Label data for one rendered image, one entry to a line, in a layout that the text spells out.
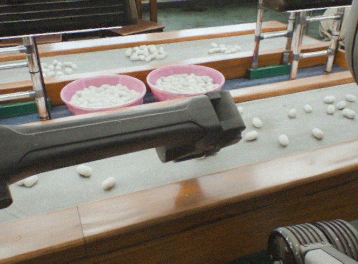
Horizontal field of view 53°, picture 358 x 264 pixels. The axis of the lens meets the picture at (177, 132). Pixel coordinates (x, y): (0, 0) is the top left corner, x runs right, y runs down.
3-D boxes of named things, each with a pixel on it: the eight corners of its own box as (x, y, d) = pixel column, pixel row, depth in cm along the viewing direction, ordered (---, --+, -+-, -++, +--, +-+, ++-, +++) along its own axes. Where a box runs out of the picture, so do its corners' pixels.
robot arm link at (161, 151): (246, 135, 57) (225, 88, 59) (180, 157, 53) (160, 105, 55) (222, 157, 68) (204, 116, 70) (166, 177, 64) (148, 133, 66)
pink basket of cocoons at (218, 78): (236, 112, 121) (239, 86, 117) (161, 126, 113) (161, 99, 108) (203, 83, 143) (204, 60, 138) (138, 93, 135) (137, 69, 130)
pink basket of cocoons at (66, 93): (163, 117, 119) (163, 91, 114) (92, 146, 103) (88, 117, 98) (117, 92, 136) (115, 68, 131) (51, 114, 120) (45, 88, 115)
